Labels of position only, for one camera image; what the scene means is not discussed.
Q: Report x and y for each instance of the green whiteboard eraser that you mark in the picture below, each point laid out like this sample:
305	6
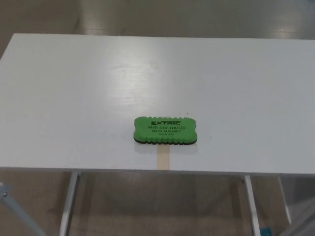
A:
165	130

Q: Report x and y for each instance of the long beige masking tape strip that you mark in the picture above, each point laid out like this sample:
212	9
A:
162	157

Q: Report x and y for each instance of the grey metal frame bar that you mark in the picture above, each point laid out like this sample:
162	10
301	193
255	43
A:
304	228
9	209

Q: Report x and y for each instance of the teal perforated object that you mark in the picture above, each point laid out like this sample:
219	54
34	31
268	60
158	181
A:
266	232

